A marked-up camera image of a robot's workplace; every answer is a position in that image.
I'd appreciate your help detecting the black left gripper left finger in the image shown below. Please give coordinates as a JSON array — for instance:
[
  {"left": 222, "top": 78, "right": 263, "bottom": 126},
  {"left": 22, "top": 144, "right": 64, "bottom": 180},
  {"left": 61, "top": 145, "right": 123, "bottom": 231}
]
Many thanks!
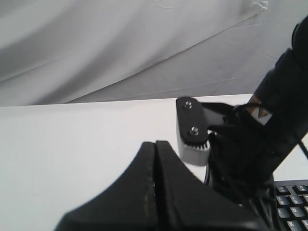
[{"left": 55, "top": 142, "right": 157, "bottom": 231}]

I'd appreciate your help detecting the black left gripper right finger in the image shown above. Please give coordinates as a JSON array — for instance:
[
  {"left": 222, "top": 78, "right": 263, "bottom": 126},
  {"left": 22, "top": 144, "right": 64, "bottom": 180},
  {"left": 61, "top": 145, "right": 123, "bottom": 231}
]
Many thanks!
[{"left": 155, "top": 141, "right": 268, "bottom": 231}]

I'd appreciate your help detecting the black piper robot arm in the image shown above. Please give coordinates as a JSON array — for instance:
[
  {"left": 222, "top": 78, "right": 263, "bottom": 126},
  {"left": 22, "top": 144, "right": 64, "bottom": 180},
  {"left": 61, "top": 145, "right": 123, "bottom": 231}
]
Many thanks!
[{"left": 56, "top": 19, "right": 308, "bottom": 231}]

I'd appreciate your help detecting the black acer keyboard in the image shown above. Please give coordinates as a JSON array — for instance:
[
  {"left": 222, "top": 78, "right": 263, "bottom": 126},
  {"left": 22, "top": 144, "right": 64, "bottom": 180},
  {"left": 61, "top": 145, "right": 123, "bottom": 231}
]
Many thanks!
[{"left": 274, "top": 180, "right": 308, "bottom": 231}]

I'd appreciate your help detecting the grey backdrop cloth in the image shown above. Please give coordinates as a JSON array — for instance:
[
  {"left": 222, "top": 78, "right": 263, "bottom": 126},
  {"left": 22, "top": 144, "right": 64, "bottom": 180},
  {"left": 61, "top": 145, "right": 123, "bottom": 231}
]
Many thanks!
[{"left": 0, "top": 0, "right": 308, "bottom": 106}]

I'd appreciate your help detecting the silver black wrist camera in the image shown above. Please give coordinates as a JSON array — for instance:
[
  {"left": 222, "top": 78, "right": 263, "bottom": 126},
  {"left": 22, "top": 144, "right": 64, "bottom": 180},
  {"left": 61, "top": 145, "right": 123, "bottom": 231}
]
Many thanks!
[{"left": 176, "top": 96, "right": 214, "bottom": 167}]

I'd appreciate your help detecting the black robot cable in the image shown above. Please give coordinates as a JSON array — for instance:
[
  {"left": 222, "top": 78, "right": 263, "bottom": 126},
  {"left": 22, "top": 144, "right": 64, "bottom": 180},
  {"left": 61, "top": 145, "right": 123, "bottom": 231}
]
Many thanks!
[{"left": 298, "top": 134, "right": 308, "bottom": 161}]

